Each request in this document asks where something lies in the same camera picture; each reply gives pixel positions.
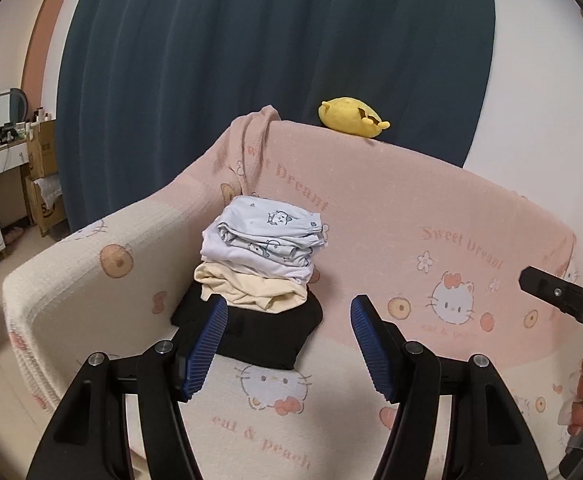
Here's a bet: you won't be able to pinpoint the folded cream garment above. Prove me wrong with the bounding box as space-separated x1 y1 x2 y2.
194 260 312 313

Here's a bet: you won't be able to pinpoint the white cartoon print pants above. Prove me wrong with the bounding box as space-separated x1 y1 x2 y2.
200 195 329 283

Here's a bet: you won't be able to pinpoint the row of cosmetic bottles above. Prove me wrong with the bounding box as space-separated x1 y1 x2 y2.
0 107 54 156

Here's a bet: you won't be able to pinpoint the folded black garment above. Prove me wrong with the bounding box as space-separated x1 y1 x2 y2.
171 285 325 371

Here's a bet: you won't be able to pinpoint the cardboard box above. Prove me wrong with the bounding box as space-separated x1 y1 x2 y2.
24 176 68 238
25 119 59 181

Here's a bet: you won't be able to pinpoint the dark blue curtain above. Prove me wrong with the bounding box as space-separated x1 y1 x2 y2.
54 0 497 233

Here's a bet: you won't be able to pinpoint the dark oval object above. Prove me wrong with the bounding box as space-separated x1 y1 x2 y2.
8 87 30 122

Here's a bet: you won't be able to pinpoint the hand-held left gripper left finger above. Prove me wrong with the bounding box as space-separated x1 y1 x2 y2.
26 296 229 480

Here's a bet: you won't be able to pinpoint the yellow plush toy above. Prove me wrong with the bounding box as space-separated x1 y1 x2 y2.
319 97 391 140

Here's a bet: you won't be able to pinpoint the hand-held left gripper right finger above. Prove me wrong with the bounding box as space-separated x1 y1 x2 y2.
350 296 547 480

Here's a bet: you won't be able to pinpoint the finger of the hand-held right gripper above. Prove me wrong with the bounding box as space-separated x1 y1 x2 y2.
519 266 583 314

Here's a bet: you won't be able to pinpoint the pink cream cat print blanket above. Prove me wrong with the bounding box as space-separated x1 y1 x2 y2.
1 105 579 480

